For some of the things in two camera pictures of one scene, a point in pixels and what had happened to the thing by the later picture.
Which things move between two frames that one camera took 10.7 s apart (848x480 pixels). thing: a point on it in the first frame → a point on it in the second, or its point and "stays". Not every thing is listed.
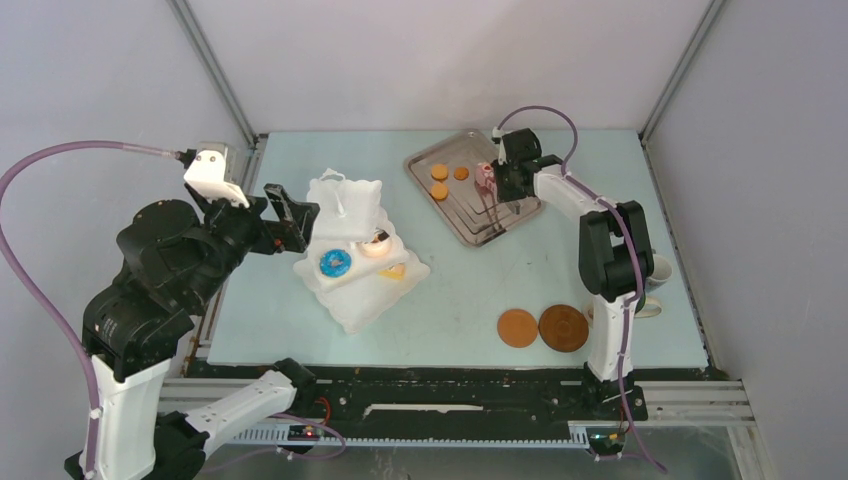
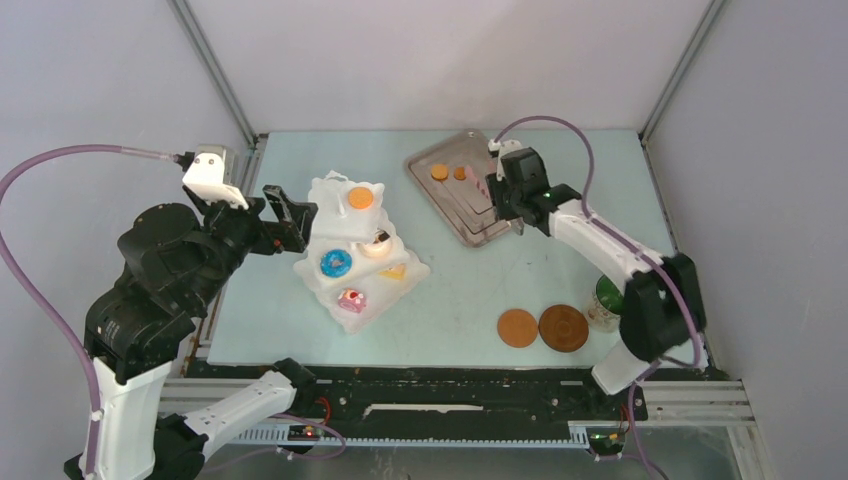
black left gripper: [292, 230] stays
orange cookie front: [439, 191] → [360, 198]
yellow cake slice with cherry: [396, 272] stays
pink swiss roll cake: [485, 175] → [350, 300]
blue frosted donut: [335, 263] stays
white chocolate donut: [379, 246] stays
